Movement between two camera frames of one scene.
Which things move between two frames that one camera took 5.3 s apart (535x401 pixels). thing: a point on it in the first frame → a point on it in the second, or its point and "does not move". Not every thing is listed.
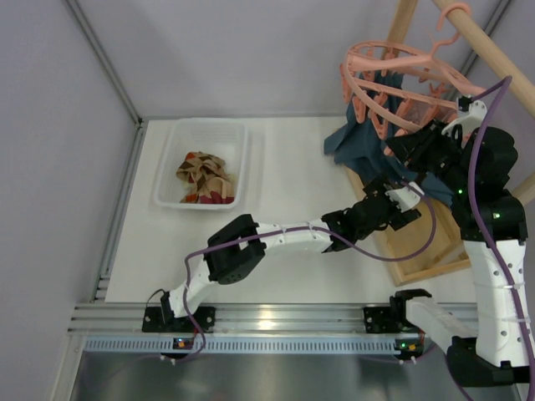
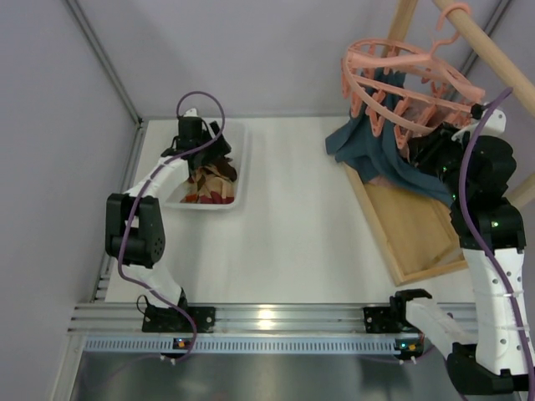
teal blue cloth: [361, 140] does not move
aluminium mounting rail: [230, 318] does not move
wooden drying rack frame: [430, 239] does not move
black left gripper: [384, 190] → [216, 145]
